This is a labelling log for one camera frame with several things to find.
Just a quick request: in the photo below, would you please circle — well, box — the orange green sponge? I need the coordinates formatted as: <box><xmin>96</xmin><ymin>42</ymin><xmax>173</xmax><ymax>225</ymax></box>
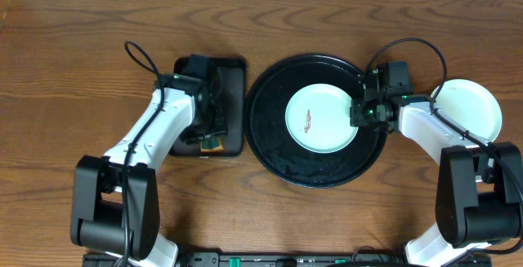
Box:
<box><xmin>200</xmin><ymin>137</ymin><xmax>225</xmax><ymax>153</ymax></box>

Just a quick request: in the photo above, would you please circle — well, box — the light green front plate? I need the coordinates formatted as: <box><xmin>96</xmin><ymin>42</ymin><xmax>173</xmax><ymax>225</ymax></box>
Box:
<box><xmin>284</xmin><ymin>83</ymin><xmax>358</xmax><ymax>154</ymax></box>

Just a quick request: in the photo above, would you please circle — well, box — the light green plate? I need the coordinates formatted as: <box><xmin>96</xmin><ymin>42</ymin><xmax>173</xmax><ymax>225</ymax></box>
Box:
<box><xmin>436</xmin><ymin>79</ymin><xmax>503</xmax><ymax>141</ymax></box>
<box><xmin>284</xmin><ymin>83</ymin><xmax>358</xmax><ymax>154</ymax></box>

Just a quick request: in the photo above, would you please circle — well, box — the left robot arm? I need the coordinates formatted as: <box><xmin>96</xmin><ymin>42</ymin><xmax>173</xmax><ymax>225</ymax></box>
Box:
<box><xmin>70</xmin><ymin>55</ymin><xmax>227</xmax><ymax>266</ymax></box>

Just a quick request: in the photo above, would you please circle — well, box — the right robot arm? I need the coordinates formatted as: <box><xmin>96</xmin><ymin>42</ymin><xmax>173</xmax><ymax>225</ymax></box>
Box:
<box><xmin>350</xmin><ymin>61</ymin><xmax>522</xmax><ymax>266</ymax></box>

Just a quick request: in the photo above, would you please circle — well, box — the black rectangular tray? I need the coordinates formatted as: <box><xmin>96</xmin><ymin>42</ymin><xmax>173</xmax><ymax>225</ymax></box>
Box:
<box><xmin>170</xmin><ymin>57</ymin><xmax>246</xmax><ymax>158</ymax></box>

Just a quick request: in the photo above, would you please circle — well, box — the black round tray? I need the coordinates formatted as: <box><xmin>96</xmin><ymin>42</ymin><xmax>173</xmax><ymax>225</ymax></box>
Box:
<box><xmin>244</xmin><ymin>54</ymin><xmax>387</xmax><ymax>188</ymax></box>

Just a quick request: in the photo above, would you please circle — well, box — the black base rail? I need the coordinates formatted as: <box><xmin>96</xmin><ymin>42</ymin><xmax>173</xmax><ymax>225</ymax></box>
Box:
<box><xmin>82</xmin><ymin>249</ymin><xmax>493</xmax><ymax>267</ymax></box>

